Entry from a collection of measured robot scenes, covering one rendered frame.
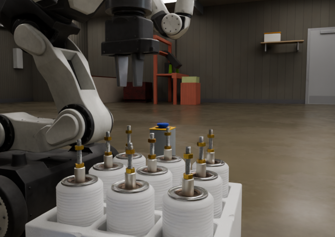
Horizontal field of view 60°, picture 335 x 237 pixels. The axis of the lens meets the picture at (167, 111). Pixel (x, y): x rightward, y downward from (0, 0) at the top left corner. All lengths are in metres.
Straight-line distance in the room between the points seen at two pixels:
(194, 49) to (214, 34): 0.81
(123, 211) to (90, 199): 0.09
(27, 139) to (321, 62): 8.86
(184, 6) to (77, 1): 0.39
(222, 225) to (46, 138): 0.65
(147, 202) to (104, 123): 0.49
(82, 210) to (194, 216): 0.23
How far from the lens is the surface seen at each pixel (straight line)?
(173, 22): 1.12
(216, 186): 0.64
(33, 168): 0.99
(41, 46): 1.05
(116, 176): 0.72
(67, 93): 1.02
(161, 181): 0.67
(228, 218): 0.65
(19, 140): 1.19
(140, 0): 0.55
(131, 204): 0.56
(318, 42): 9.52
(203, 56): 9.77
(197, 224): 0.54
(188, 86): 8.06
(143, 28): 0.54
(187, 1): 1.17
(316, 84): 9.43
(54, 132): 1.01
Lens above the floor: 0.45
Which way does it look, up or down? 5 degrees down
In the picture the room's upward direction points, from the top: straight up
